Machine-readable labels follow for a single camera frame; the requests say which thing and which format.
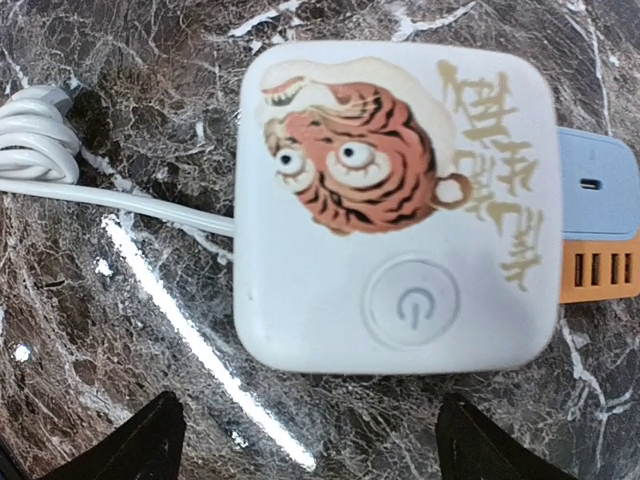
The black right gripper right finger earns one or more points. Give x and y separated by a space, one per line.
471 446

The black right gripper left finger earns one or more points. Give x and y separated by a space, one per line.
147 446

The orange power strip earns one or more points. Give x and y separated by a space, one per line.
599 270

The white cube socket adapter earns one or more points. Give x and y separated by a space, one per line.
398 209

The blue plug adapter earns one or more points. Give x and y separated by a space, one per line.
600 187

